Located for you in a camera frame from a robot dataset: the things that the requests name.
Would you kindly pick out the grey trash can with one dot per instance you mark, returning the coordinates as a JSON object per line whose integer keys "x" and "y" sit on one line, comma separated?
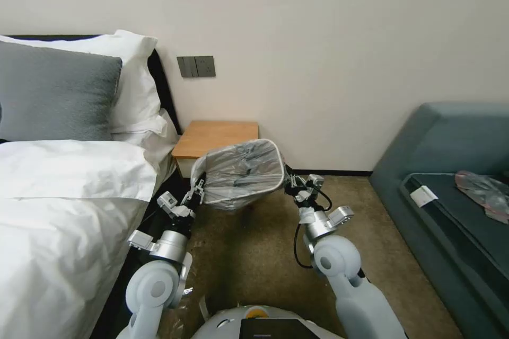
{"x": 248, "y": 166}

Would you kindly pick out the large white pillow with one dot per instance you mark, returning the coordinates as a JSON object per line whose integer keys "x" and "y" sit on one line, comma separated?
{"x": 135, "y": 84}

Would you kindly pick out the white duvet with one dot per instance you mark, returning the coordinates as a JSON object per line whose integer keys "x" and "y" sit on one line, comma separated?
{"x": 59, "y": 216}

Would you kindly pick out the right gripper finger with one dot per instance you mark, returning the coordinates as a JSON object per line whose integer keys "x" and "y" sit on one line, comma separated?
{"x": 291, "y": 183}
{"x": 302, "y": 184}

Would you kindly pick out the clear plastic garbage bag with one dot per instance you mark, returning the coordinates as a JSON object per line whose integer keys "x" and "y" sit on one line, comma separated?
{"x": 222, "y": 184}

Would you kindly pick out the white sofa label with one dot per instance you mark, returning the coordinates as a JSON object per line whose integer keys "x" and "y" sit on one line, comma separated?
{"x": 424, "y": 196}

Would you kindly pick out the white robot front shell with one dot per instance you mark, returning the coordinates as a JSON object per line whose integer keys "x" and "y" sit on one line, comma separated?
{"x": 270, "y": 323}

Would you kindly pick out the crumpled plastic bag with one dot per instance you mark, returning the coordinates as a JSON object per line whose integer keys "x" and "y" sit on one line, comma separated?
{"x": 485, "y": 192}

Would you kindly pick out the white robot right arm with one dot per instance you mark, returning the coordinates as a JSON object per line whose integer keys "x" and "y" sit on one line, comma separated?
{"x": 338, "y": 261}

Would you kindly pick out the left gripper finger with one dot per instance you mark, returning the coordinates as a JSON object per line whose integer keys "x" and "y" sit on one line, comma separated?
{"x": 200, "y": 193}
{"x": 190, "y": 197}

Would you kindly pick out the teal sofa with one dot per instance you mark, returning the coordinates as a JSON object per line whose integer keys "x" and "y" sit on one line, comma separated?
{"x": 429, "y": 235}

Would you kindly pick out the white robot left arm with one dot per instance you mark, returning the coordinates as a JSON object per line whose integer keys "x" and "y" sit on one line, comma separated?
{"x": 153, "y": 287}

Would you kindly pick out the black bed headboard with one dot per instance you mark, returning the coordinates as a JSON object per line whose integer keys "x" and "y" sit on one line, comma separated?
{"x": 161, "y": 77}

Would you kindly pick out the grey pillow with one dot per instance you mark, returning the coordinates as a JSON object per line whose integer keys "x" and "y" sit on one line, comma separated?
{"x": 55, "y": 92}

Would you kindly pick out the wooden nightstand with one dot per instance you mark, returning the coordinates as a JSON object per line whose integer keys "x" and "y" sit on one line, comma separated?
{"x": 216, "y": 136}

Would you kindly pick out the dark skirting board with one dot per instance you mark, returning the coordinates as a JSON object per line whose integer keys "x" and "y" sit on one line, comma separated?
{"x": 334, "y": 172}

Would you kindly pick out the grey wall switch panel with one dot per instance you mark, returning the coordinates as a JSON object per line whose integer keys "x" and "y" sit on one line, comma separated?
{"x": 196, "y": 66}

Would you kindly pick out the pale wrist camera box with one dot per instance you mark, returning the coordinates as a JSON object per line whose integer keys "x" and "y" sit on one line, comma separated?
{"x": 316, "y": 181}
{"x": 168, "y": 200}

